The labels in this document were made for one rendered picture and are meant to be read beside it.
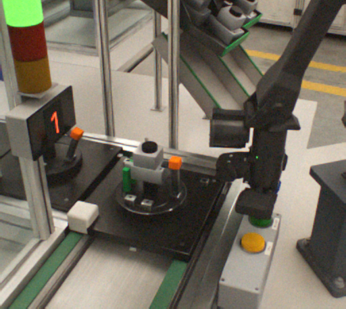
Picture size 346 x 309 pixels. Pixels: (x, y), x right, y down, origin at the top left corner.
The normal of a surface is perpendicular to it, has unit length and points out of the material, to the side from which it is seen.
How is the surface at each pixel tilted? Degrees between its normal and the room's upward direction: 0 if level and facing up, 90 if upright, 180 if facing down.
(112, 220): 0
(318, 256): 90
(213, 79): 45
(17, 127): 90
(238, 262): 0
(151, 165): 90
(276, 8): 90
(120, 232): 0
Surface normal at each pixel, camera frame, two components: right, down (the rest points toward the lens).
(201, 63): 0.61, -0.43
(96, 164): 0.00, -0.86
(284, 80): 0.11, 0.04
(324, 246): -0.95, 0.15
